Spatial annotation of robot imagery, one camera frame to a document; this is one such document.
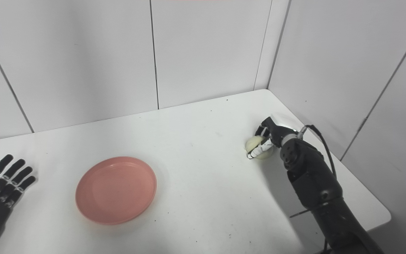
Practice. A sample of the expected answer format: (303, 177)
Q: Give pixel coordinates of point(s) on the pink round plate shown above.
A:
(116, 190)

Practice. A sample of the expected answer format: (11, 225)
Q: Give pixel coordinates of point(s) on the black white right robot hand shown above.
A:
(278, 132)

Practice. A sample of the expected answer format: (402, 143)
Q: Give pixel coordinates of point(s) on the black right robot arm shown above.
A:
(315, 187)

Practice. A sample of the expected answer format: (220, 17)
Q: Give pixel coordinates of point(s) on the cream steamed bun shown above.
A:
(253, 143)

